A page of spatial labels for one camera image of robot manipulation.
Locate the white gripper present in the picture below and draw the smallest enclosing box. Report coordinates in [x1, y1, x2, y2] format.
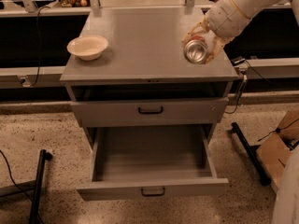
[181, 0, 251, 63]

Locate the red coke can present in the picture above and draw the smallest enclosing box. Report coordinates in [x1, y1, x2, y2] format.
[183, 35, 209, 64]

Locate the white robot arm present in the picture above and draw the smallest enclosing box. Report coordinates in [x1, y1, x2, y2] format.
[182, 0, 299, 224]

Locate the closed grey upper drawer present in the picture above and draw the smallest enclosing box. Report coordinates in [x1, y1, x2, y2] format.
[71, 98, 228, 128]

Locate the grey drawer cabinet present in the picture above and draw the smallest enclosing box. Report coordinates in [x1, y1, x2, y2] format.
[61, 7, 236, 142]

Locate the open grey middle drawer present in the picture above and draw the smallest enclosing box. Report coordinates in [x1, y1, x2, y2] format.
[78, 125, 228, 201]

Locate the black stand leg right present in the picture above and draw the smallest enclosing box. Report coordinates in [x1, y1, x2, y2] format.
[231, 122, 271, 186]

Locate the black stand leg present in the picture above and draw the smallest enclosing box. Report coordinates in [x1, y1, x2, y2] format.
[29, 149, 52, 224]
[231, 122, 271, 186]

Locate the white bowl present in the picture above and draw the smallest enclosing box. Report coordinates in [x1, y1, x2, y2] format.
[66, 35, 108, 61]

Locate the brown cardboard box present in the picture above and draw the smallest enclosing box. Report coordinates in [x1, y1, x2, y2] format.
[257, 110, 299, 192]

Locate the black stand leg left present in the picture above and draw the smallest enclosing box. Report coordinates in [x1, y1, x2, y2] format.
[29, 149, 52, 224]

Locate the black power adapter with cable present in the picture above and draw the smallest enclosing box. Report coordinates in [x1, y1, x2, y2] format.
[224, 56, 265, 116]

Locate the black upper drawer handle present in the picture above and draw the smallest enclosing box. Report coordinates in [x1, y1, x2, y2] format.
[137, 106, 164, 115]

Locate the black drawer handle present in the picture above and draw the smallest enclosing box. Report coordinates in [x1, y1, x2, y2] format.
[140, 188, 165, 197]
[137, 106, 164, 115]

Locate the black middle drawer handle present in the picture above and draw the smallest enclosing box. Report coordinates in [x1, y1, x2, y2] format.
[140, 188, 165, 197]

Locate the black cable left wall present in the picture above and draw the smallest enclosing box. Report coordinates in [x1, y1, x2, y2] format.
[20, 5, 50, 88]

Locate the black floor cable left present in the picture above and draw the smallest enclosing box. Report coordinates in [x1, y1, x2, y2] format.
[0, 149, 45, 224]

